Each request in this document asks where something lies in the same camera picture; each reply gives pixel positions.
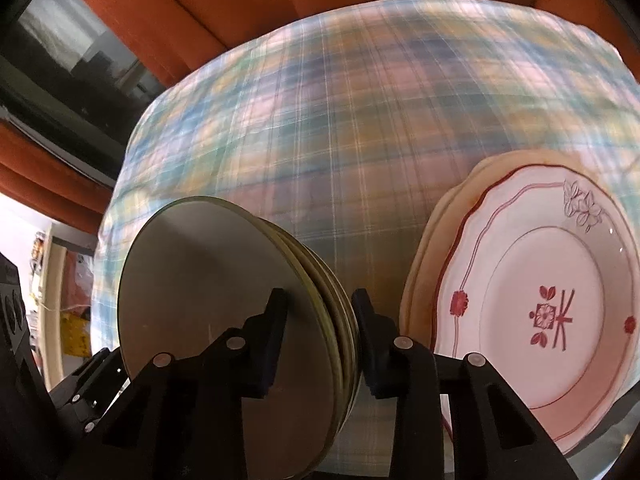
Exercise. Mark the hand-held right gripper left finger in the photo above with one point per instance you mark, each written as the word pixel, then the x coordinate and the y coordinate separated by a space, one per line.
pixel 272 345

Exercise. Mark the scalloped yellow floral plate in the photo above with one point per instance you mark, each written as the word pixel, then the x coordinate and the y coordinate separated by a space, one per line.
pixel 427 270

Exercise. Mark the pastel plaid tablecloth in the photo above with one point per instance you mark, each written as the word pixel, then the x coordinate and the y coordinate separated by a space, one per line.
pixel 325 135

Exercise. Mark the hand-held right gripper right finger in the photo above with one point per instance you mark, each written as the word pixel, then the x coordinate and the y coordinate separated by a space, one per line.
pixel 372 355

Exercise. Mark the yellow box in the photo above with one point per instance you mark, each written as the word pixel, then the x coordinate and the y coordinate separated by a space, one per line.
pixel 75 332

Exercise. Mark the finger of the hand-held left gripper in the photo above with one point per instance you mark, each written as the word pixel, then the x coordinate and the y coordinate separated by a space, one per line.
pixel 90 390

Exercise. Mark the dark glass window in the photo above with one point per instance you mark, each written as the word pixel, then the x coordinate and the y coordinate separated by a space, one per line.
pixel 60 60

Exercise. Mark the red patterned scalloped plate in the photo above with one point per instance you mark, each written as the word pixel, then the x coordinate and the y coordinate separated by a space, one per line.
pixel 510 270

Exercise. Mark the blue patterned ceramic bowl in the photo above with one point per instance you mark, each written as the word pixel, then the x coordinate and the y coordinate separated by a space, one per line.
pixel 348 317
pixel 327 290
pixel 200 270

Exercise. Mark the large round yellow floral plate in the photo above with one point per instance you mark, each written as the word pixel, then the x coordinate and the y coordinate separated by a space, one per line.
pixel 409 300

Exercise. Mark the orange curtain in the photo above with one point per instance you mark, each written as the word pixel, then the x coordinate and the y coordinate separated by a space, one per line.
pixel 200 0

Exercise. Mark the cream shelf unit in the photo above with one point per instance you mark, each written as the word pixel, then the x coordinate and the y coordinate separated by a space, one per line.
pixel 50 270

